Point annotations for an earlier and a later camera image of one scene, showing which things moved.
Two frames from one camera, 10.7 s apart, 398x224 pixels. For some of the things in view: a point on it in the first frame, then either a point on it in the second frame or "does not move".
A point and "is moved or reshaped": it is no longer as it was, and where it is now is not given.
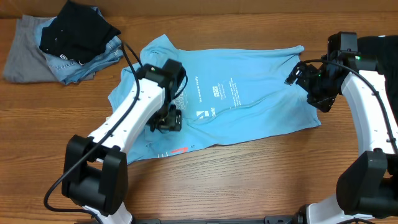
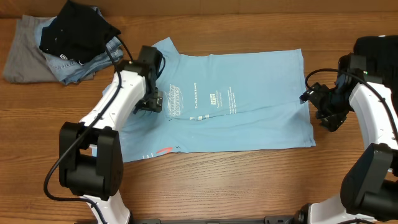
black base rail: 273,219 does not move
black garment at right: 385,49 does not move
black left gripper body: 167,118 -> 152,102
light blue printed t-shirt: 226,94 is moved or reshaped
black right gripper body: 306,79 -> 323,104
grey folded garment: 28,63 does not move
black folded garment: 79,32 does not move
